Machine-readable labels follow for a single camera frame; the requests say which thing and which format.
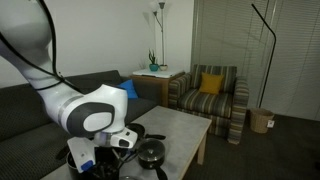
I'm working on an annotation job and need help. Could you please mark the black bent floor lamp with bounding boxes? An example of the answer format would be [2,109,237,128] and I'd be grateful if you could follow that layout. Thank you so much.
[251,3,277,109]

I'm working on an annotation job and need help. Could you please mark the small glass lid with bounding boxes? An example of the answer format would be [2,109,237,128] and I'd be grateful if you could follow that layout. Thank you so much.
[137,138,166,162]

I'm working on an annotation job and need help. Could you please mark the wicker waste basket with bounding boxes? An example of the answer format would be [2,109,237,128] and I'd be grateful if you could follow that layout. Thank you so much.
[249,107,276,135]

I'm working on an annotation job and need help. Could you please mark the dark grey fabric sofa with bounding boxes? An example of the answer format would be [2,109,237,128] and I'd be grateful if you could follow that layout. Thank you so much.
[0,69,164,180]

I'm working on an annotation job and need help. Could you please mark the small black saucepan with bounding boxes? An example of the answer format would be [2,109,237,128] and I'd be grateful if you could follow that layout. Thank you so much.
[137,138,169,180]

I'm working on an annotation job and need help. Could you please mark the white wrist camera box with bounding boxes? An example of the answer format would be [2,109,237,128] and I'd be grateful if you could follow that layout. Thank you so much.
[66,136,98,174]

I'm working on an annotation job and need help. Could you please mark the striped armchair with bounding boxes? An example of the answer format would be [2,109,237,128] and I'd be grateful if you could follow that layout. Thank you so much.
[167,64,250,146]

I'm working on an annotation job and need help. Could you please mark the white floor lamp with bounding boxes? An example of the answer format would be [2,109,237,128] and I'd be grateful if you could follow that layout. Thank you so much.
[148,0,168,67]

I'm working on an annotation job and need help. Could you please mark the black frying pan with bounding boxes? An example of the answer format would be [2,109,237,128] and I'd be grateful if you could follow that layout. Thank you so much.
[125,122,167,141]

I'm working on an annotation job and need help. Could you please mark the white flat board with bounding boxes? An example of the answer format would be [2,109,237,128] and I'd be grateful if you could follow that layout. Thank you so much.
[132,68,186,79]

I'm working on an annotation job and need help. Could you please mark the green potted plant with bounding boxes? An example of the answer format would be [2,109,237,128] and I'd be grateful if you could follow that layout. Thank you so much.
[148,49,158,65]

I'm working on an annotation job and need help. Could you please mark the grey top coffee table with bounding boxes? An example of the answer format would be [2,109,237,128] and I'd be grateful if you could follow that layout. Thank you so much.
[39,105,213,180]

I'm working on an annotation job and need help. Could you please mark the wooden side table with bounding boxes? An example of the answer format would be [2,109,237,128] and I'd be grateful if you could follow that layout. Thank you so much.
[129,71,186,108]

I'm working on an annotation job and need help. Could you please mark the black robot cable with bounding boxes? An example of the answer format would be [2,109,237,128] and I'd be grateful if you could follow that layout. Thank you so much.
[0,0,83,94]

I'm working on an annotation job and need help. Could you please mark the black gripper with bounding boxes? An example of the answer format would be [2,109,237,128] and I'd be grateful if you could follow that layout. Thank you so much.
[94,146,124,177]

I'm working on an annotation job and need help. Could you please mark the big black pot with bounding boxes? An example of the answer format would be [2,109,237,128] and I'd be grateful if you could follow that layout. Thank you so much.
[55,143,130,180]

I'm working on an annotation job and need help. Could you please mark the blue throw pillow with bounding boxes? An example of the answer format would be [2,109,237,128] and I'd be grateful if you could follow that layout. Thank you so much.
[117,79,139,100]

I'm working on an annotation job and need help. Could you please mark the teal plant pot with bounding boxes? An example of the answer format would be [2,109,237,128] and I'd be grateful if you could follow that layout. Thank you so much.
[148,63,160,73]

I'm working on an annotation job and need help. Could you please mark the yellow cushion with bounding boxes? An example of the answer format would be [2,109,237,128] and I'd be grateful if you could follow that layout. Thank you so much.
[198,72,225,96]

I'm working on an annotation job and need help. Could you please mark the grey window blinds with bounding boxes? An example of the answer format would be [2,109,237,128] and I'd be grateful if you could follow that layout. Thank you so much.
[190,0,320,122]

